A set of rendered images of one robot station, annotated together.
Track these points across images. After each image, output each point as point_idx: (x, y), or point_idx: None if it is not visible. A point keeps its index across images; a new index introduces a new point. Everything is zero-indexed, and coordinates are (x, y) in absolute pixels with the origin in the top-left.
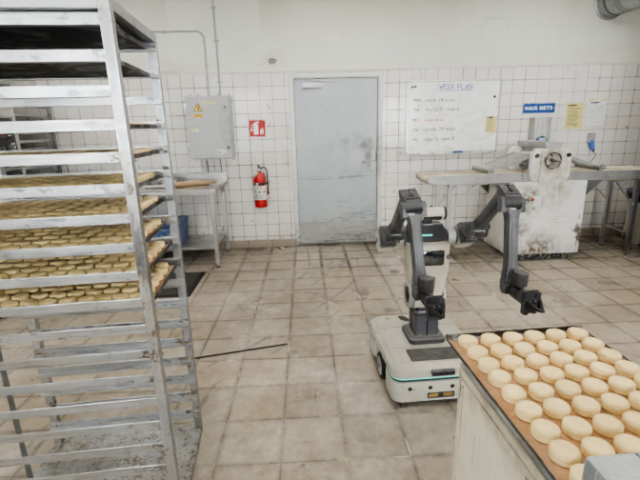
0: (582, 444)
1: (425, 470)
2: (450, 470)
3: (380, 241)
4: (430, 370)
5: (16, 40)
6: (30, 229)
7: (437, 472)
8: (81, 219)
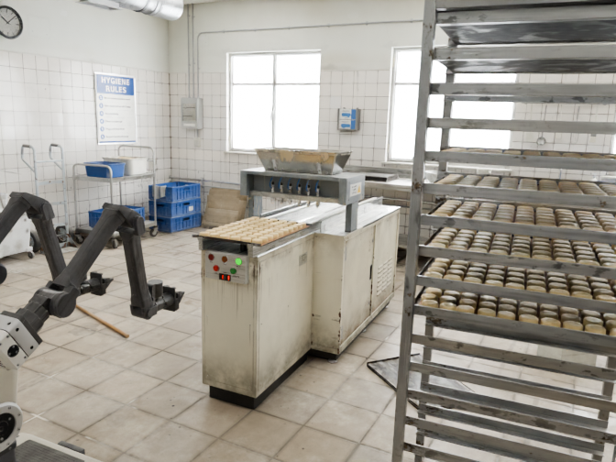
0: (286, 225)
1: (181, 459)
2: (163, 452)
3: (37, 335)
4: (80, 453)
5: (570, 31)
6: (593, 258)
7: (175, 455)
8: (486, 203)
